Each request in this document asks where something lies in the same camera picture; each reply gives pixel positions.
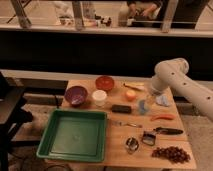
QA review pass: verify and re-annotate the metal fork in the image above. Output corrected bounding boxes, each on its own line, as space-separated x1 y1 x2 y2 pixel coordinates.
112 121 143 128

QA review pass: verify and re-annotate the metal measuring cup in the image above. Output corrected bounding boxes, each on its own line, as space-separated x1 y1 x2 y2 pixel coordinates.
142 131 156 146

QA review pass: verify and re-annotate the green plastic tray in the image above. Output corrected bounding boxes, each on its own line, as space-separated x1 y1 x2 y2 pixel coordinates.
37 109 107 162

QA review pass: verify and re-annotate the orange carrot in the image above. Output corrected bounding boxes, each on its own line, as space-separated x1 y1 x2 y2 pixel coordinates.
150 114 175 121

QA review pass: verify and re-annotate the red bowl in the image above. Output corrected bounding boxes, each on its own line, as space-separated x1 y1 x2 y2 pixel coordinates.
95 75 114 91

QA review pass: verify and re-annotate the blue plastic cup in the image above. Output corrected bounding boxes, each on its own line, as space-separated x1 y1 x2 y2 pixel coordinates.
138 100 150 115

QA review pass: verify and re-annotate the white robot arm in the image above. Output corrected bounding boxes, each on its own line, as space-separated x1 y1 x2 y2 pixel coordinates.
148 58 213 122

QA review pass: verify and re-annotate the white plastic cup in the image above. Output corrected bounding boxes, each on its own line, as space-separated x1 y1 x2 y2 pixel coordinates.
92 90 107 106

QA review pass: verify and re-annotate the bunch of dark grapes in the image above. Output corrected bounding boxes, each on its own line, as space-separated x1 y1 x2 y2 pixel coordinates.
152 146 190 163

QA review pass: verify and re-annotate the yellow banana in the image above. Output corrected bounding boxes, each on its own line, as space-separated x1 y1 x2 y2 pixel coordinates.
123 83 145 91

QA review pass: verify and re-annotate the black rectangular block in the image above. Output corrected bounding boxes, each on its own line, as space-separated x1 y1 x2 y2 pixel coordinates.
111 105 132 113

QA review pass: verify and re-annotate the purple bowl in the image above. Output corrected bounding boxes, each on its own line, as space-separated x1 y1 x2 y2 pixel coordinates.
64 86 88 106

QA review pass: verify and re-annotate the black chair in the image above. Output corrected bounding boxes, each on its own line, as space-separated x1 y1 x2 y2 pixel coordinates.
0 72 34 171

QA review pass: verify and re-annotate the orange apple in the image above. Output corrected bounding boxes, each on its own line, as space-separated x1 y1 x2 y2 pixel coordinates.
125 90 136 101

